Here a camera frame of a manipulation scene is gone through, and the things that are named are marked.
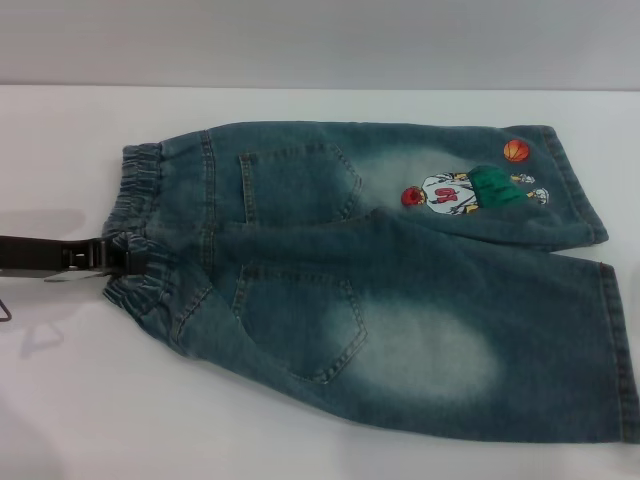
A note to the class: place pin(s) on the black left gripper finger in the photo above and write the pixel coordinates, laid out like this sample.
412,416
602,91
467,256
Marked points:
85,256

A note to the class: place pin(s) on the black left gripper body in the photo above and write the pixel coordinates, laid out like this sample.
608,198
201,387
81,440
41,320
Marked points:
30,252

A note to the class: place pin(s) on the blue denim shorts with cartoon print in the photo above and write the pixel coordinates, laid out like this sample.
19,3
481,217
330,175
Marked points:
380,270

